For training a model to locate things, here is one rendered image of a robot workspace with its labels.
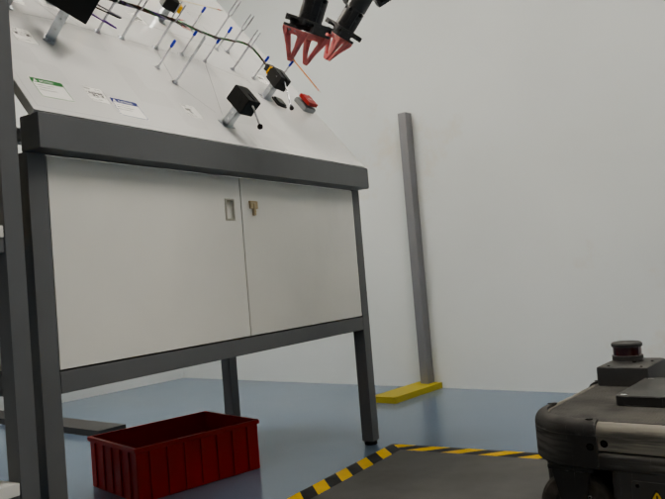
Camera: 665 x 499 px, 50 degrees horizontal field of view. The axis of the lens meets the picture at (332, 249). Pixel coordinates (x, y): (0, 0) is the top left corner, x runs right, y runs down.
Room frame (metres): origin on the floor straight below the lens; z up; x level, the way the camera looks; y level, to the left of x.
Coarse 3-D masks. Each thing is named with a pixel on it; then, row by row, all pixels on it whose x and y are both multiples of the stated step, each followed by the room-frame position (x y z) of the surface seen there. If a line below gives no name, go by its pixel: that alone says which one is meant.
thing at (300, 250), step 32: (256, 192) 1.81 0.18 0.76; (288, 192) 1.93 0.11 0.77; (320, 192) 2.07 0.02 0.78; (256, 224) 1.81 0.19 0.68; (288, 224) 1.92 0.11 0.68; (320, 224) 2.06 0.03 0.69; (352, 224) 2.21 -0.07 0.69; (256, 256) 1.80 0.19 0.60; (288, 256) 1.91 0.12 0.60; (320, 256) 2.04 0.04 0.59; (352, 256) 2.20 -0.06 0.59; (256, 288) 1.79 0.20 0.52; (288, 288) 1.90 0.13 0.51; (320, 288) 2.03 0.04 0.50; (352, 288) 2.19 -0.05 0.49; (256, 320) 1.78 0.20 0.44; (288, 320) 1.89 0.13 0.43; (320, 320) 2.02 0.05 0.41
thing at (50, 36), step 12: (48, 0) 1.40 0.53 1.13; (60, 0) 1.40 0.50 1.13; (72, 0) 1.41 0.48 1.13; (84, 0) 1.41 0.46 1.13; (96, 0) 1.41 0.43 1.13; (60, 12) 1.44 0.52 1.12; (72, 12) 1.42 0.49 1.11; (84, 12) 1.42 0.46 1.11; (60, 24) 1.45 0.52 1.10; (48, 36) 1.46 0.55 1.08
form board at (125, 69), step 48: (144, 0) 2.04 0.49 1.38; (192, 0) 2.35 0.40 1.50; (48, 48) 1.44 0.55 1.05; (96, 48) 1.59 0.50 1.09; (144, 48) 1.78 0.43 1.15; (192, 48) 2.01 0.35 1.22; (240, 48) 2.31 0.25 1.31; (144, 96) 1.57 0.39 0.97; (192, 96) 1.75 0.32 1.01; (240, 144) 1.73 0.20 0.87; (288, 144) 1.95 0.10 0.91; (336, 144) 2.23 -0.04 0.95
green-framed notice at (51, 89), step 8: (32, 80) 1.31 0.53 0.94; (40, 80) 1.33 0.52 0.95; (48, 80) 1.35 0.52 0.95; (40, 88) 1.31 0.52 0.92; (48, 88) 1.33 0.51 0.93; (56, 88) 1.35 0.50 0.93; (64, 88) 1.37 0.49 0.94; (48, 96) 1.31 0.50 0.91; (56, 96) 1.32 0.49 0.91; (64, 96) 1.34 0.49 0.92
